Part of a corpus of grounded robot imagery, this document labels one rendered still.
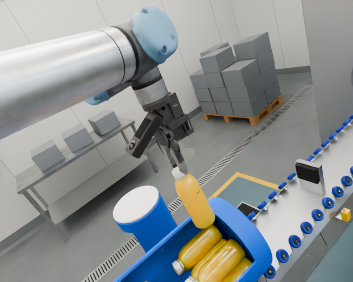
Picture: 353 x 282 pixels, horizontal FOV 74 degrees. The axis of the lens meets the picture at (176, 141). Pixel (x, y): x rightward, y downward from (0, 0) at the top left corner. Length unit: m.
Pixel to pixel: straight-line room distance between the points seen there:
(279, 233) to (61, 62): 0.98
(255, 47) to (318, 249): 3.15
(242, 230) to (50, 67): 0.65
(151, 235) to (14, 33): 3.31
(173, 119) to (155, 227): 0.84
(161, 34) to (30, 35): 3.67
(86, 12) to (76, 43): 3.92
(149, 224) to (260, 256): 0.66
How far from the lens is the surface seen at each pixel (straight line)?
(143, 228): 1.29
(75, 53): 0.29
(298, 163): 1.15
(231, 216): 0.77
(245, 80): 3.63
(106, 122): 3.31
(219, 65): 3.84
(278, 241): 1.06
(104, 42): 0.32
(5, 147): 3.94
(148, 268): 0.94
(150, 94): 0.53
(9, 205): 4.16
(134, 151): 0.55
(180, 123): 0.57
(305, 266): 1.08
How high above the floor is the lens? 1.77
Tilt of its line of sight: 24 degrees down
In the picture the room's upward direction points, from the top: 24 degrees counter-clockwise
